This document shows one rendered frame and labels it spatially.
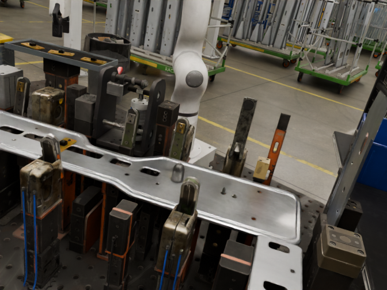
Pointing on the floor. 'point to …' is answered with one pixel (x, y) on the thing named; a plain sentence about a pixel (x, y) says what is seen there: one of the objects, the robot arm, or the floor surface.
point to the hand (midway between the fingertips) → (61, 31)
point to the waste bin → (103, 50)
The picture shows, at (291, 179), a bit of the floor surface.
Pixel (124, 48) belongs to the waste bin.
